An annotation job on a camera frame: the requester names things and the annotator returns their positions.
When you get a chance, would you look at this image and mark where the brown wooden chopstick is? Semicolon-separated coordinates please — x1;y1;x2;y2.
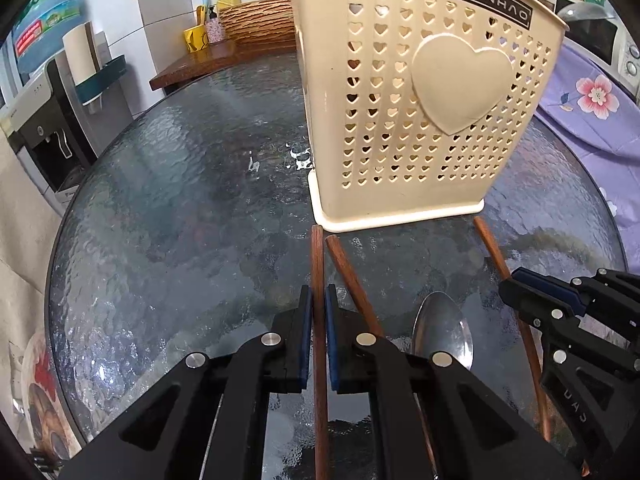
473;216;552;442
310;224;330;480
326;235;384;337

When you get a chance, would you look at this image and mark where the steel spoon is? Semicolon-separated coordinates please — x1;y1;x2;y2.
410;292;473;370

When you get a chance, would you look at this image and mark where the round cartoon cushion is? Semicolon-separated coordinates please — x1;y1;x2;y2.
10;330;80;463

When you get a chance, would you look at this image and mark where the purple floral cloth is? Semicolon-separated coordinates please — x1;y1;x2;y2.
536;46;640;273

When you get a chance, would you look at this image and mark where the round glass table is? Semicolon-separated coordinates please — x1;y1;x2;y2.
47;54;628;479

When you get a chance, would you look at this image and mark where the beige perforated utensil holder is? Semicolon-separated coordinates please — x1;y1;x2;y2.
292;0;567;233

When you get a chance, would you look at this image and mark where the white microwave oven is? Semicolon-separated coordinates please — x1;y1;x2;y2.
554;0;639;99

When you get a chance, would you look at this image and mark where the beige fabric chair cover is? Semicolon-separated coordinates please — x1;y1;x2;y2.
0;134;64;361

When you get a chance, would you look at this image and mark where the grey water dispenser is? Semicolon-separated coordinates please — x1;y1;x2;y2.
1;51;132;214

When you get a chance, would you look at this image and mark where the paper cup stack holder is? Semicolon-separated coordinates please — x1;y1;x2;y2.
63;22;127;107

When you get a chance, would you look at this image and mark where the yellow mug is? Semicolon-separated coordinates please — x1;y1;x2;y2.
183;24;209;53

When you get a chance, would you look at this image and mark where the woven brown basin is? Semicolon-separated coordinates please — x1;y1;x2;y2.
218;0;296;52

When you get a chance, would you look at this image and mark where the pink pump bottle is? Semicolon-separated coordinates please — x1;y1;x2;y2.
205;6;226;44

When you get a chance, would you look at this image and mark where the blue water bottle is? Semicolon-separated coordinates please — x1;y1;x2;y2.
12;0;84;74

